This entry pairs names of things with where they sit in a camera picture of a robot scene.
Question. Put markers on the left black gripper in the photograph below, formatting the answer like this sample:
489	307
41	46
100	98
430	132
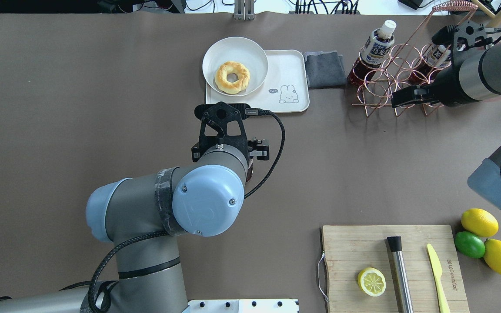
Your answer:
260	148

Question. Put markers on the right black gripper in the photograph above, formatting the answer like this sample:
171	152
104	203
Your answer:
446	88

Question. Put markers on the tea bottle white cap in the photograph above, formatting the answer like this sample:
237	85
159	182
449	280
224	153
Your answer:
250	170

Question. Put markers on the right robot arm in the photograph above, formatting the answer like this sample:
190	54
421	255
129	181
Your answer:
473	77

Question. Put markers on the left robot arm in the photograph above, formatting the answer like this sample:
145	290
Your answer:
143	217

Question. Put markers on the cream rectangular serving tray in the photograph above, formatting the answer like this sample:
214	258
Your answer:
285	89

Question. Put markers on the folded grey cloth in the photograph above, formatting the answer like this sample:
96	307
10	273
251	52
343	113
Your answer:
325	69

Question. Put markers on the white round plate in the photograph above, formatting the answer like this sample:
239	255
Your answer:
241	50

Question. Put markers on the bamboo cutting board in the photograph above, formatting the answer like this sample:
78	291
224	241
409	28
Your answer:
350	249

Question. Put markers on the yellow lemon upper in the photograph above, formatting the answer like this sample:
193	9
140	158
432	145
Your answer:
479	222

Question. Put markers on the steel muddler black tip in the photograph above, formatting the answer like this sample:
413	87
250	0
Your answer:
404	295

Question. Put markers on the green lime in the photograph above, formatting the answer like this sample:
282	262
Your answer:
469	244

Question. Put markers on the half lemon slice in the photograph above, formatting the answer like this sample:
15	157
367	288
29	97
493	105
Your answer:
371	281

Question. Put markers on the yellow plastic knife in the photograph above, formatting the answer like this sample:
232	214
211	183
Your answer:
437	273

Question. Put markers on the copper wire bottle rack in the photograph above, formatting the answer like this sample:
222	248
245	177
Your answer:
394	73

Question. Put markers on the aluminium frame post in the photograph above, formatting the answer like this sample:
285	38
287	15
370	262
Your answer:
244	10

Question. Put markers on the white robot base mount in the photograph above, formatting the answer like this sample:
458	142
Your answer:
243	306

